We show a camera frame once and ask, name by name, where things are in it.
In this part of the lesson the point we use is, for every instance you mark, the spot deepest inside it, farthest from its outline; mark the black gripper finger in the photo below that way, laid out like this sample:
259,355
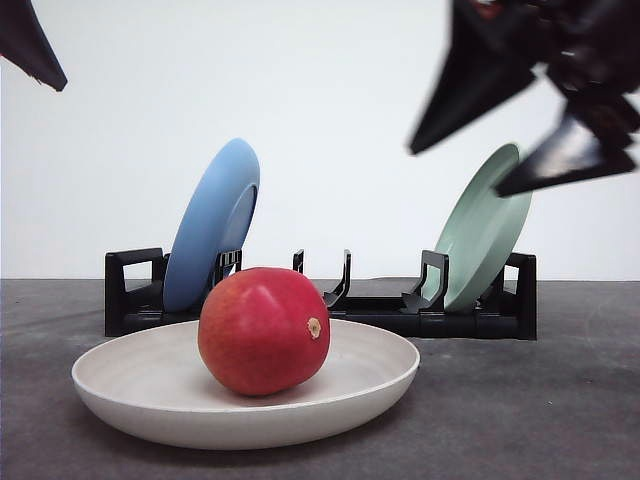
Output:
24,41
485,63
573,149

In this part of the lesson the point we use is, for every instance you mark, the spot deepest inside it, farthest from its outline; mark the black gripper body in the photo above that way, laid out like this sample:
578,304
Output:
591,52

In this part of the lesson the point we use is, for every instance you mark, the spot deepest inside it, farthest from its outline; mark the red pomegranate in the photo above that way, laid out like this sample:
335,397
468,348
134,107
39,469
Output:
263,330

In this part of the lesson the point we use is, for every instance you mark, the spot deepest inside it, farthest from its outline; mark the white plate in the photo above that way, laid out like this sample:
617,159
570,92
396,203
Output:
155,386

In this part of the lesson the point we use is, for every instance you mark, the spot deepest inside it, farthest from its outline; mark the green plate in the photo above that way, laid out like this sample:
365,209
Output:
481,234

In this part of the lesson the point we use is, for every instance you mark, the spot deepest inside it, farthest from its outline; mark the blue plate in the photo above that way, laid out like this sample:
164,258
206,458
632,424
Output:
217,218

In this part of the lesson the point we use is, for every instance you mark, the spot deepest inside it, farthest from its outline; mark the black plastic dish rack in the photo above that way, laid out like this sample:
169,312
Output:
139,304

